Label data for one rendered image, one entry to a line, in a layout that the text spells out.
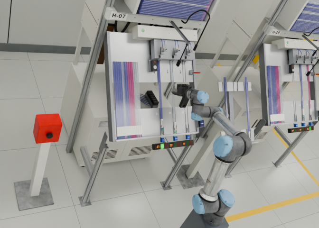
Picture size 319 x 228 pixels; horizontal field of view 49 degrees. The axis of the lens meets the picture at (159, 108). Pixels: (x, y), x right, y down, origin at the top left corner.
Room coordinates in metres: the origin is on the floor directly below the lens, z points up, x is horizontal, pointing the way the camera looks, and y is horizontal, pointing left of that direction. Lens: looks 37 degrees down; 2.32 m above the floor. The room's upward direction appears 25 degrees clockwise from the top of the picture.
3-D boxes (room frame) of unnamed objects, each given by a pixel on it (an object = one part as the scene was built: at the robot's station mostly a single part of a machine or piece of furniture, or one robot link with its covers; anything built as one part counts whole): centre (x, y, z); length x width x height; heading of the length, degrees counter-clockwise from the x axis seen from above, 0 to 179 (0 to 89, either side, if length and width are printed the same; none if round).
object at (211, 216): (1.53, -0.61, 0.60); 0.15 x 0.15 x 0.10
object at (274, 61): (3.14, -0.88, 0.65); 1.01 x 0.73 x 1.29; 41
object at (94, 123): (2.30, 0.34, 0.31); 0.70 x 0.65 x 0.62; 131
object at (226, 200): (1.53, -0.60, 0.72); 0.13 x 0.12 x 0.14; 124
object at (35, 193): (1.48, 0.57, 0.39); 0.24 x 0.24 x 0.78; 41
